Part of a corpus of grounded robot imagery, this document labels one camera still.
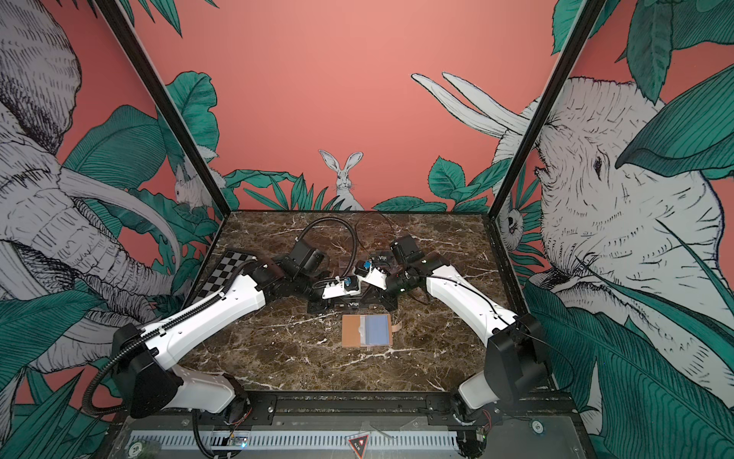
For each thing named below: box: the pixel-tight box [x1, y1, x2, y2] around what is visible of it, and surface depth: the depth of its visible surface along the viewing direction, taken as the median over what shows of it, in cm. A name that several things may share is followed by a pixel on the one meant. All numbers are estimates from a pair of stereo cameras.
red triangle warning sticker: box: [347, 434, 370, 459], surface depth 70 cm
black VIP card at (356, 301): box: [344, 293, 368, 308], surface depth 78 cm
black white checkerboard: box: [192, 250, 256, 304], surface depth 100 cm
